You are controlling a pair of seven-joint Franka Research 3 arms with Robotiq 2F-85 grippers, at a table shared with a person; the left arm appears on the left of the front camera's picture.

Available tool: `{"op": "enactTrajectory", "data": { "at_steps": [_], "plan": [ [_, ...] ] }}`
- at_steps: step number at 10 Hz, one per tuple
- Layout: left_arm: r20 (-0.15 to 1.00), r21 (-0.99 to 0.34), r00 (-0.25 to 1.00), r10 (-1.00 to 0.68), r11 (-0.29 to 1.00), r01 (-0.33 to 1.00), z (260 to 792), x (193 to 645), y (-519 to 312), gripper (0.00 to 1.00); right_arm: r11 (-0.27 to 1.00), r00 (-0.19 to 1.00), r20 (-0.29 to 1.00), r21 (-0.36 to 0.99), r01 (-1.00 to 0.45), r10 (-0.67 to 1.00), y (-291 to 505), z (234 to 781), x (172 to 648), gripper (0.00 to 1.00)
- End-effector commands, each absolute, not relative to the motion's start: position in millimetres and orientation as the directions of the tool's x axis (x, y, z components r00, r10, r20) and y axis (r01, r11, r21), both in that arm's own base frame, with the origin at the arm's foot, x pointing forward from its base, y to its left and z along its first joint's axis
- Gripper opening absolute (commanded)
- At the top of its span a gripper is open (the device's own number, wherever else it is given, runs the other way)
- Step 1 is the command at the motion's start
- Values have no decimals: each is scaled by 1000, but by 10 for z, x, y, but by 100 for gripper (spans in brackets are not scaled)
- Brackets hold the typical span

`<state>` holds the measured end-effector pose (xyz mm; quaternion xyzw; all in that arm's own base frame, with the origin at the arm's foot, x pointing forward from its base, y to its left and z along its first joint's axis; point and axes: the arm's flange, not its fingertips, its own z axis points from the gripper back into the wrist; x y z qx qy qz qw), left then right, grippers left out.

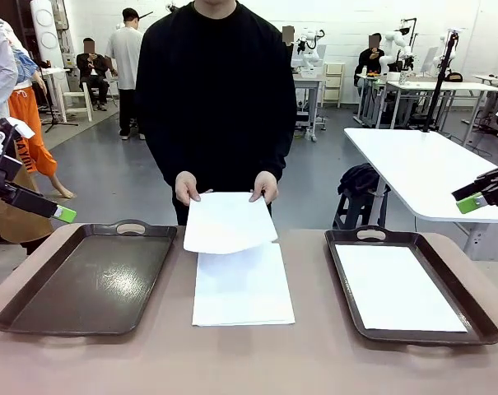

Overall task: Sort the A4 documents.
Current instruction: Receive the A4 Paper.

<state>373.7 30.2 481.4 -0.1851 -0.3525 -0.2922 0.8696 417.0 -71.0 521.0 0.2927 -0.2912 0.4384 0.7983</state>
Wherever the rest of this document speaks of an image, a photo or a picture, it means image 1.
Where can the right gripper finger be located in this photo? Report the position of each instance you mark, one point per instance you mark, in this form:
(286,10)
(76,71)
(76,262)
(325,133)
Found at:
(491,181)
(468,204)

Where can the white A4 paper sheet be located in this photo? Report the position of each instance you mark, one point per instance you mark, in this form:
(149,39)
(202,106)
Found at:
(397,288)
(230,224)

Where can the person's right forearm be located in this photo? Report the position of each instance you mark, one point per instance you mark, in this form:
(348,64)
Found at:
(162,164)

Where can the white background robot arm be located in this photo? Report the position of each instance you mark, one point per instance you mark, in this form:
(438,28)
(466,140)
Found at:
(308,45)
(444,53)
(392,45)

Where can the person's left forearm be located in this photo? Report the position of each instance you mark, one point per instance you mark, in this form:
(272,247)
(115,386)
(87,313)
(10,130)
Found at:
(279,160)

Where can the person's right hand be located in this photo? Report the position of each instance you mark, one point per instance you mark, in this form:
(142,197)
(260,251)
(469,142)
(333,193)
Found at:
(187,187)

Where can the person's left hand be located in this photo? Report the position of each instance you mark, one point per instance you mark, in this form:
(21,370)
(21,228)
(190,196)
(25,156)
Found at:
(267,185)

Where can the mannequin in orange trousers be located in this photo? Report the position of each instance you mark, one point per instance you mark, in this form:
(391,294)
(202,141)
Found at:
(26,123)

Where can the black floor stand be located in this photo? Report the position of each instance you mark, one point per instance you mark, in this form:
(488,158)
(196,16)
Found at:
(52,117)

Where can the brown plastic serving tray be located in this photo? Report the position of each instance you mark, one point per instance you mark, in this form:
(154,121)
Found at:
(92,284)
(343,288)

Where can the black tripod stand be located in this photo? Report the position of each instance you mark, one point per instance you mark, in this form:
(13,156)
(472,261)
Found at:
(440,86)

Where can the long white desk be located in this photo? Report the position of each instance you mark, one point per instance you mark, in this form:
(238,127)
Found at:
(438,85)

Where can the white chair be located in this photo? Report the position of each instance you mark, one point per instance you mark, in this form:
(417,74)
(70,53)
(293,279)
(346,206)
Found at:
(77,98)

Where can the black stool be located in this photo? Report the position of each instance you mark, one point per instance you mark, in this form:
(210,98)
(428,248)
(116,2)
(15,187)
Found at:
(355,212)

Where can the computer monitor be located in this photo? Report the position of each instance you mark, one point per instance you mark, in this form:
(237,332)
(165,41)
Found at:
(429,59)

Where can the seated person black jacket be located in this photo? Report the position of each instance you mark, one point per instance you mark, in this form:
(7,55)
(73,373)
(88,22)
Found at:
(92,66)

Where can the white tower air conditioner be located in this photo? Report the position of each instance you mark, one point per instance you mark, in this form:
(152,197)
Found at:
(47,37)

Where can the seated person dark clothes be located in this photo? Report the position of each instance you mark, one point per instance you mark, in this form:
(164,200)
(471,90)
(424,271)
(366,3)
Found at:
(370,61)

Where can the white drawer cabinet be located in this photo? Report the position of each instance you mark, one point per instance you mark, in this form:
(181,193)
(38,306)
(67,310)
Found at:
(334,82)

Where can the white rolling stand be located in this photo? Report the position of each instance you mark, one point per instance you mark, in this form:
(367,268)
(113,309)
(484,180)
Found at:
(310,90)

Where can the person in black sweater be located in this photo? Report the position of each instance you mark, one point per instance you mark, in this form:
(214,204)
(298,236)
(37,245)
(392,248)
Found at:
(215,90)

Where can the white A4 paper stack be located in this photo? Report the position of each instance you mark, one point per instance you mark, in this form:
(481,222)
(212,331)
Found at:
(242,292)

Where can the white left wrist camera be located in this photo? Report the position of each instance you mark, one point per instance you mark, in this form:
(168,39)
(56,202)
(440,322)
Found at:
(20,127)

